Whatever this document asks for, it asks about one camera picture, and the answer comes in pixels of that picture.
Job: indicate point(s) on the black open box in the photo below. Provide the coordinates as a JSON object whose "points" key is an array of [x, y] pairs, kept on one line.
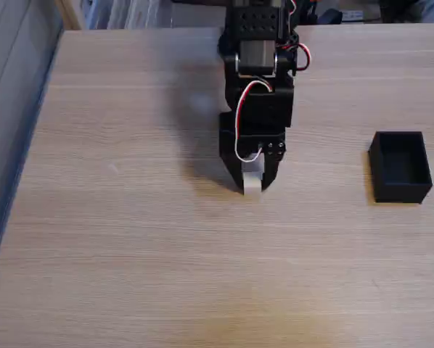
{"points": [[402, 188]]}

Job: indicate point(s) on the white block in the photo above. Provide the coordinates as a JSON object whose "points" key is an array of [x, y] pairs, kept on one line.
{"points": [[253, 181]]}

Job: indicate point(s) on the small black device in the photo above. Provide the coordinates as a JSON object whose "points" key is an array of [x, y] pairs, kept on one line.
{"points": [[329, 17]]}

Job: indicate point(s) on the light wooden beam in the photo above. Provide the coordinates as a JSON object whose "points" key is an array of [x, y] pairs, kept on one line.
{"points": [[69, 14]]}

